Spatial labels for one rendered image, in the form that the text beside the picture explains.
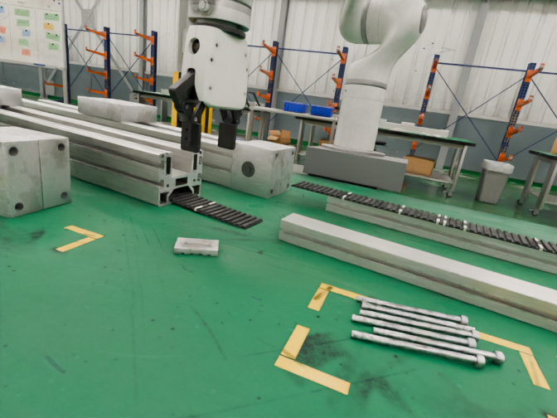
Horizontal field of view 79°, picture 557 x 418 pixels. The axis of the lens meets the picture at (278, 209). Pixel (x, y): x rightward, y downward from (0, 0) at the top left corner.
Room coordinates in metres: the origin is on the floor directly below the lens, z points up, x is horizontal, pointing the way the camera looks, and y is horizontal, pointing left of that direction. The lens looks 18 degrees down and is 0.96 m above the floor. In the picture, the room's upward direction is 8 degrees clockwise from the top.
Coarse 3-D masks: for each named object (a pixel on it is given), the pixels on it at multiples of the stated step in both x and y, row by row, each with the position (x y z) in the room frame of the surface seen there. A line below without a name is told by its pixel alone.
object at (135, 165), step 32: (32, 128) 0.64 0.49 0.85; (64, 128) 0.60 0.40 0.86; (96, 128) 0.67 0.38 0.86; (96, 160) 0.56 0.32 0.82; (128, 160) 0.53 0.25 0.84; (160, 160) 0.50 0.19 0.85; (192, 160) 0.57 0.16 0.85; (128, 192) 0.53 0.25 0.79; (160, 192) 0.50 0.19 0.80; (192, 192) 0.57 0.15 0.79
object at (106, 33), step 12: (108, 36) 10.02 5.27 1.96; (144, 36) 9.15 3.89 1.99; (156, 36) 9.55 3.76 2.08; (96, 48) 10.14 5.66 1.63; (108, 48) 10.07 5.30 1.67; (156, 48) 9.55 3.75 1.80; (108, 60) 10.06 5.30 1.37; (144, 60) 9.24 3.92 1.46; (156, 60) 9.55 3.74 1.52; (96, 72) 9.66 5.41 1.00; (108, 72) 10.06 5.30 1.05; (156, 72) 9.55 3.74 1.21; (48, 84) 9.99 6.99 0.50; (108, 84) 10.05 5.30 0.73; (108, 96) 10.02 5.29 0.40
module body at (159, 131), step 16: (48, 112) 0.96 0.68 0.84; (64, 112) 0.91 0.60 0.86; (112, 128) 0.84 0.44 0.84; (128, 128) 0.80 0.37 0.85; (144, 128) 0.78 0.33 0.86; (160, 128) 0.85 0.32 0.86; (176, 128) 0.84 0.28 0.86; (208, 144) 0.70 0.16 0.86; (208, 160) 0.70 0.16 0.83; (224, 160) 0.68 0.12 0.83; (208, 176) 0.69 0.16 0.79; (224, 176) 0.68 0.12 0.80
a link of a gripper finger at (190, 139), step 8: (184, 104) 0.45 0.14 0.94; (184, 112) 0.46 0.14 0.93; (192, 112) 0.47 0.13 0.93; (184, 120) 0.47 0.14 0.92; (184, 128) 0.47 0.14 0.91; (192, 128) 0.47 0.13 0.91; (200, 128) 0.47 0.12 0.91; (184, 136) 0.47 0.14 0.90; (192, 136) 0.47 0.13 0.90; (200, 136) 0.47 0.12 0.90; (184, 144) 0.47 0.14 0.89; (192, 144) 0.47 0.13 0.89; (200, 144) 0.47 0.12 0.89; (192, 152) 0.47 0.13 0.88
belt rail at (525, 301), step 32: (288, 224) 0.43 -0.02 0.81; (320, 224) 0.44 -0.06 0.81; (352, 256) 0.39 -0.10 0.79; (384, 256) 0.38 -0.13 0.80; (416, 256) 0.38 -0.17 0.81; (448, 288) 0.35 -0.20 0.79; (480, 288) 0.33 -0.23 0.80; (512, 288) 0.33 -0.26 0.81; (544, 288) 0.34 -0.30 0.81; (544, 320) 0.31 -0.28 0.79
